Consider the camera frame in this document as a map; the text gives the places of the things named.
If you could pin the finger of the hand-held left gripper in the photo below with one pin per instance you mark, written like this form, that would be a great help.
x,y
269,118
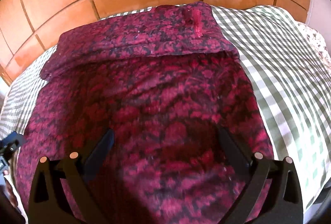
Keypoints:
x,y
11,138

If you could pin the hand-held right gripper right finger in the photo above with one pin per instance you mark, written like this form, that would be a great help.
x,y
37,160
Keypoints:
x,y
230,146

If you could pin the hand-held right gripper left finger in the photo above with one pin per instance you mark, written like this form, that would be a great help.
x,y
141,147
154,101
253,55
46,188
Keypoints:
x,y
103,146

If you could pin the dark red patterned sweater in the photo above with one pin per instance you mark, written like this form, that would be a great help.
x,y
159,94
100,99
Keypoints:
x,y
155,100

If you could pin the green white checkered bed sheet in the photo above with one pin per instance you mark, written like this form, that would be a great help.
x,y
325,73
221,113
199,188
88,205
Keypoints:
x,y
284,79

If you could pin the floral bed cover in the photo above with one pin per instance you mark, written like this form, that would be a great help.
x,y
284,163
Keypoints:
x,y
314,40

